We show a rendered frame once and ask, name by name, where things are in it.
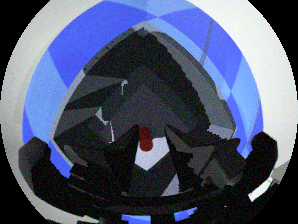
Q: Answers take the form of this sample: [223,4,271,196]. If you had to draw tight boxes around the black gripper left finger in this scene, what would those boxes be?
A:
[64,125,138,196]

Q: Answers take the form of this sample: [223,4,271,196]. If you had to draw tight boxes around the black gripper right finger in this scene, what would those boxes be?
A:
[165,124,241,192]

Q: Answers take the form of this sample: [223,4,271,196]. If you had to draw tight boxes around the red peg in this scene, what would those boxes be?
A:
[138,127,153,151]

